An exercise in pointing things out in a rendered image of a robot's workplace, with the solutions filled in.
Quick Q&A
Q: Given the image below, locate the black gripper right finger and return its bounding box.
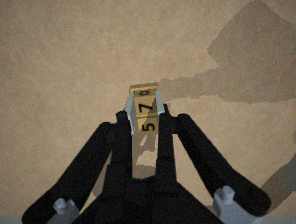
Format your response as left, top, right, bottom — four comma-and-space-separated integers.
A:
152, 91, 271, 224

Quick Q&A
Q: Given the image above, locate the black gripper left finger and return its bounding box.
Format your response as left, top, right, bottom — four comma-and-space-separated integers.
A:
21, 94, 136, 224

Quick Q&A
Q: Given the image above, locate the tan cube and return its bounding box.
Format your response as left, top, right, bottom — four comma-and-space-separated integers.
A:
133, 89, 157, 118
137, 115, 159, 136

